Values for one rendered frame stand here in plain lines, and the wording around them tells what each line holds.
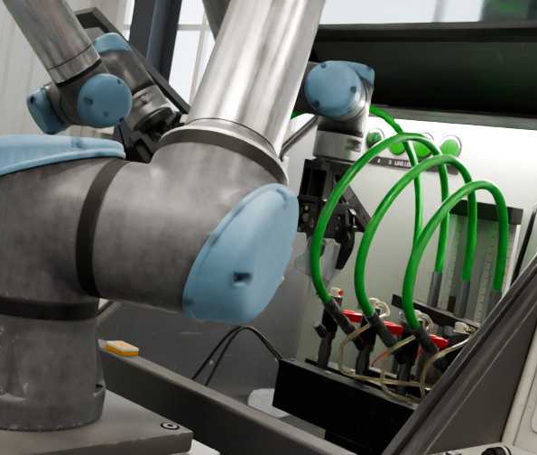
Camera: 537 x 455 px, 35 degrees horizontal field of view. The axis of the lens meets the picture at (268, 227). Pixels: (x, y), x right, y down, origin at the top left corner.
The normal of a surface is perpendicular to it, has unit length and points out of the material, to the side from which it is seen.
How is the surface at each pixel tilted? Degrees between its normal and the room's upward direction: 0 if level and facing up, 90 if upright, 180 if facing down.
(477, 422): 90
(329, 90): 90
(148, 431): 0
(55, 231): 96
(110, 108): 90
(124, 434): 0
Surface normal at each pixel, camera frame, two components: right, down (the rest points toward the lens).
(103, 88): 0.54, 0.14
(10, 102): 0.72, 0.16
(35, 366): 0.44, -0.18
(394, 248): -0.70, -0.08
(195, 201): -0.05, -0.50
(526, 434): -0.65, -0.32
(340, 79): -0.24, 0.01
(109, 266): -0.28, 0.43
